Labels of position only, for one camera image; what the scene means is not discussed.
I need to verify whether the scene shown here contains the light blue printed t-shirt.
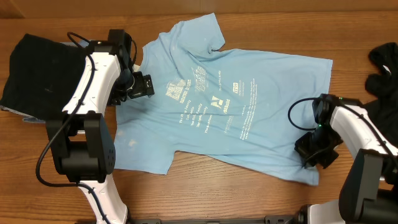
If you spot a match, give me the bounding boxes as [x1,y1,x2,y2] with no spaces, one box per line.
[114,14,333,185]

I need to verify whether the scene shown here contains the black t-shirt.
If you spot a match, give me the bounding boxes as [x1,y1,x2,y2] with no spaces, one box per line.
[365,42,397,146]

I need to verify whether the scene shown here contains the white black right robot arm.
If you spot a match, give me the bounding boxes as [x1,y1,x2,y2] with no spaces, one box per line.
[291,94,397,223]

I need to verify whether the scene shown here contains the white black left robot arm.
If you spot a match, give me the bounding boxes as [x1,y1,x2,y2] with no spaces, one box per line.
[35,29,155,224]

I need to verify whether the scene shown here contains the folded black garment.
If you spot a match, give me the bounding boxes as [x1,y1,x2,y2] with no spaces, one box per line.
[1,34,86,120]

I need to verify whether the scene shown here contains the folded grey garment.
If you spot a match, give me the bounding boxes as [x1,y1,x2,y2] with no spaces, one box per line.
[1,106,45,124]

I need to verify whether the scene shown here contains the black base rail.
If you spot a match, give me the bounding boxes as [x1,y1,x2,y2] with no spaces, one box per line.
[127,215,307,224]

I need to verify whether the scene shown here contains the cardboard back wall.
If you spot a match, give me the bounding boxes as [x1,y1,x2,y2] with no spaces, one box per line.
[1,0,397,19]

